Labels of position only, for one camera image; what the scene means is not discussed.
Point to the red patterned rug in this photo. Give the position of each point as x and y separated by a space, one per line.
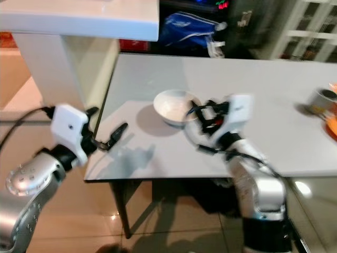
6 39

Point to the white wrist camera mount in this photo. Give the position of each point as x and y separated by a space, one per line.
238 118
71 126

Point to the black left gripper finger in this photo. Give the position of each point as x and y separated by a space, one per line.
103 148
119 133

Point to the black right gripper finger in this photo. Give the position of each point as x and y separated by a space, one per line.
195 113
201 104

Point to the black bag under table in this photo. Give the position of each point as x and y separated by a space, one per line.
210 197

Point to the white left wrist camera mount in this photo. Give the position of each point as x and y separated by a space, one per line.
71 126

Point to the orange object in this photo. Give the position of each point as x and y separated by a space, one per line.
332 124

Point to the white counter with pillar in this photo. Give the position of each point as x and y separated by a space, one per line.
79 23

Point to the white glass door cabinet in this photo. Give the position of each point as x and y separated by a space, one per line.
303 26

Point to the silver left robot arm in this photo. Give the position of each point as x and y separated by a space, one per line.
26 195

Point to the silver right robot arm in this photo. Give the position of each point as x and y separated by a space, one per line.
263 195

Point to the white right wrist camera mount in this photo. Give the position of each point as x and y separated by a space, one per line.
238 118

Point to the blue bag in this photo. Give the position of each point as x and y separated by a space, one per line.
187 27

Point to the black table leg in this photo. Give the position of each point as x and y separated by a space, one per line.
122 208

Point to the red box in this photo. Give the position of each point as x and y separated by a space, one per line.
134 45

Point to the white ceramic bowl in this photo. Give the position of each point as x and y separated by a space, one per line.
174 108

